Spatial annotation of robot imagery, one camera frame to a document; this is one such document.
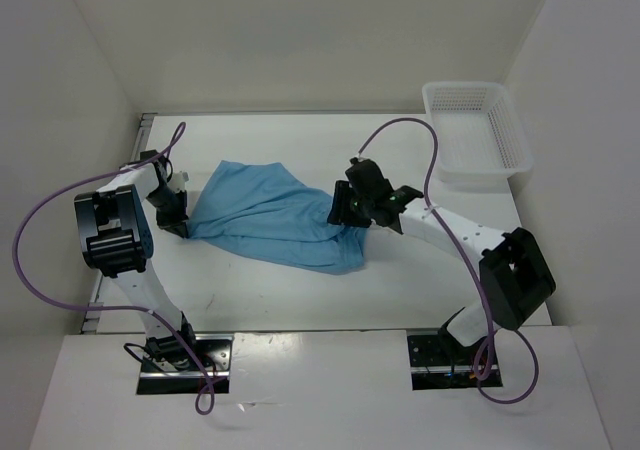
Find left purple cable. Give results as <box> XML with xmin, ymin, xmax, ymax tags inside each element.
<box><xmin>12</xmin><ymin>122</ymin><xmax>231</xmax><ymax>415</ymax></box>

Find purple cable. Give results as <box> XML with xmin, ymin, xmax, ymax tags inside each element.
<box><xmin>12</xmin><ymin>122</ymin><xmax>231</xmax><ymax>415</ymax></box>
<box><xmin>355</xmin><ymin>117</ymin><xmax>540</xmax><ymax>404</ymax></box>

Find aluminium table edge rail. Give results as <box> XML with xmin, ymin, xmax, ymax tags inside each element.
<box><xmin>79</xmin><ymin>112</ymin><xmax>156</xmax><ymax>334</ymax></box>

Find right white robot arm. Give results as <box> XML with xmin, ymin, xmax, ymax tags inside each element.
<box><xmin>327</xmin><ymin>158</ymin><xmax>556</xmax><ymax>363</ymax></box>

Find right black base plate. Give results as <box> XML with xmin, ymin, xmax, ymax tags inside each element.
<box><xmin>406</xmin><ymin>329</ymin><xmax>483</xmax><ymax>391</ymax></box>

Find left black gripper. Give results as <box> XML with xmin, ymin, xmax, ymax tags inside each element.
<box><xmin>145</xmin><ymin>186</ymin><xmax>189</xmax><ymax>239</ymax></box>

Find white plastic basket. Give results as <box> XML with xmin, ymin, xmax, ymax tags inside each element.
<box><xmin>422</xmin><ymin>81</ymin><xmax>534</xmax><ymax>184</ymax></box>

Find light blue shorts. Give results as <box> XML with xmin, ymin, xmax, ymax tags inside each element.
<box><xmin>188</xmin><ymin>161</ymin><xmax>367</xmax><ymax>275</ymax></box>

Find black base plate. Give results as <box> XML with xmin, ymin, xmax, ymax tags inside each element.
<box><xmin>125</xmin><ymin>333</ymin><xmax>234</xmax><ymax>396</ymax></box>
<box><xmin>406</xmin><ymin>329</ymin><xmax>483</xmax><ymax>391</ymax></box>

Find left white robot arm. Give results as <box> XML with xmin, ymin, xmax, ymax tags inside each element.
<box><xmin>74</xmin><ymin>150</ymin><xmax>200</xmax><ymax>371</ymax></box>

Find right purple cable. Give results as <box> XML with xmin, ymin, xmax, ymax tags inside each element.
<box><xmin>355</xmin><ymin>117</ymin><xmax>540</xmax><ymax>404</ymax></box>

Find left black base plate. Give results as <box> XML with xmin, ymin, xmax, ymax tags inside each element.
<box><xmin>125</xmin><ymin>333</ymin><xmax>234</xmax><ymax>396</ymax></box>

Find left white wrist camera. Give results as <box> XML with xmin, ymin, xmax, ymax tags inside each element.
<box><xmin>167</xmin><ymin>171</ymin><xmax>189</xmax><ymax>193</ymax></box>

